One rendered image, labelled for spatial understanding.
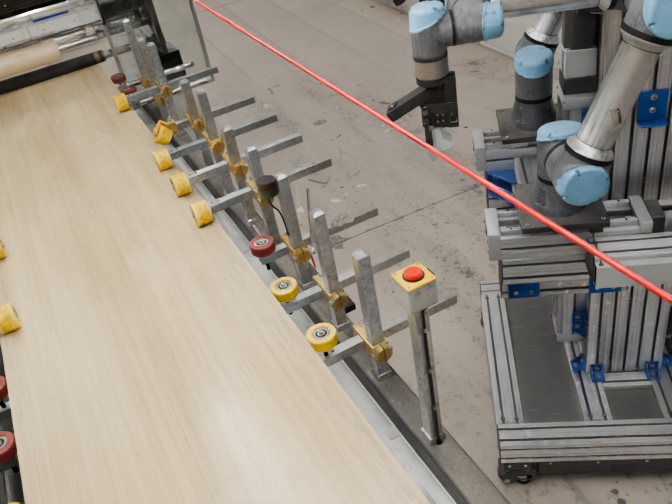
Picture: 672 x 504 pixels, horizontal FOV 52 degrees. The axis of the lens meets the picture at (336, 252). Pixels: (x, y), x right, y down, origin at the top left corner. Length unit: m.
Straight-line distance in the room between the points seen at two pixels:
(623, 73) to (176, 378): 1.28
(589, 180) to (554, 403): 1.04
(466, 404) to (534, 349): 0.35
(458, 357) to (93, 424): 1.64
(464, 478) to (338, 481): 0.36
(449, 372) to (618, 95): 1.58
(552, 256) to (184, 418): 1.07
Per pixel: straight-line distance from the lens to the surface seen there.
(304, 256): 2.22
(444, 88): 1.59
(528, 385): 2.60
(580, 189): 1.74
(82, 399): 1.93
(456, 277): 3.39
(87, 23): 4.20
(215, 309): 2.02
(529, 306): 2.90
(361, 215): 2.34
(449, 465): 1.78
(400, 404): 1.91
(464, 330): 3.11
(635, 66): 1.67
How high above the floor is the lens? 2.13
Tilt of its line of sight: 36 degrees down
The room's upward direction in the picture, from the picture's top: 12 degrees counter-clockwise
